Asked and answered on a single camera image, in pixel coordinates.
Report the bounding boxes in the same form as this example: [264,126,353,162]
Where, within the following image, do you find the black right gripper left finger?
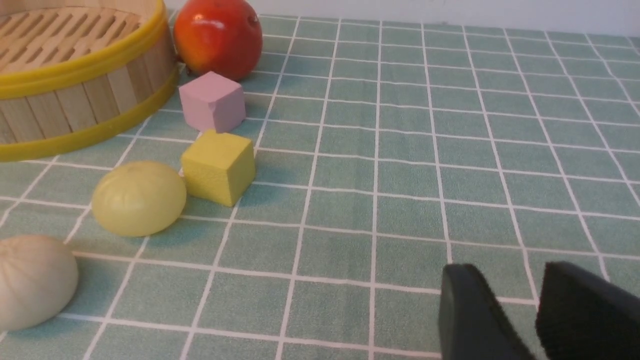
[438,263,535,360]

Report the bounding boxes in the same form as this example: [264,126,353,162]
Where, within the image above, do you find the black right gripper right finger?
[535,260,640,360]

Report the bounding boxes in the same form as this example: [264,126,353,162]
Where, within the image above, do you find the pale green bun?
[91,161,188,237]

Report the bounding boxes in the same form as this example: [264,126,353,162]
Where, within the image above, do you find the cream white bun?
[0,234,79,332]

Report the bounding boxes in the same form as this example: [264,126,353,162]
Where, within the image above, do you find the bamboo steamer tray yellow rim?
[1,0,179,162]

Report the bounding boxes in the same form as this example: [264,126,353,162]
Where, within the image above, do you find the green checkered tablecloth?
[0,15,640,360]

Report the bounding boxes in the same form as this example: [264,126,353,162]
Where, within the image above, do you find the yellow cube block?
[181,129,256,208]

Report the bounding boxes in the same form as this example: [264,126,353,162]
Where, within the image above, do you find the pink cube block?
[178,71,246,133]

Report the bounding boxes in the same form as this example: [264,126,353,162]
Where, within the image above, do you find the red orange tomato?
[173,0,263,82]

